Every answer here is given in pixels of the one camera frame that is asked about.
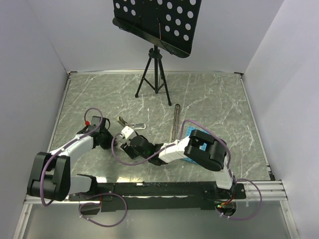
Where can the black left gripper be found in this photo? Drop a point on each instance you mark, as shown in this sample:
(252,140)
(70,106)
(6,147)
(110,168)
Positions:
(107,145)

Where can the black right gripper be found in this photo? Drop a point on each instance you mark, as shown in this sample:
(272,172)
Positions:
(129,149)

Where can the beige metal stapler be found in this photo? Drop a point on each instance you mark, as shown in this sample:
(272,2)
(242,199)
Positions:
(135,126)

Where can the metal staple magazine rail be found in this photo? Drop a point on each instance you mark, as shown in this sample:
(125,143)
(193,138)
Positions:
(174,128)

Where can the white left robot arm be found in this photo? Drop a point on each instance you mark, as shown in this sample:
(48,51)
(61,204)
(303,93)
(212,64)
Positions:
(58,182)

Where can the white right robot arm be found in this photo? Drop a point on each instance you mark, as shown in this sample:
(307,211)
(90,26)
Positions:
(214,158)

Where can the blue studded baseplate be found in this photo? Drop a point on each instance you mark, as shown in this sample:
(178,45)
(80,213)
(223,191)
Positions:
(196,145)

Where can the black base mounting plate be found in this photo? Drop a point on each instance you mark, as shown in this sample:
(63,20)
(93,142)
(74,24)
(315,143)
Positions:
(148,204)

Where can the black tripod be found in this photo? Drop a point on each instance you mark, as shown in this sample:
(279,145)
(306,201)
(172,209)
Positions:
(159,76)

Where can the black perforated music stand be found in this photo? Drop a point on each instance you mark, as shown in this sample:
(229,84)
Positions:
(168,24)

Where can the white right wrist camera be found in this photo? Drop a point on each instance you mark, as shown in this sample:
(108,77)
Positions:
(126,135)

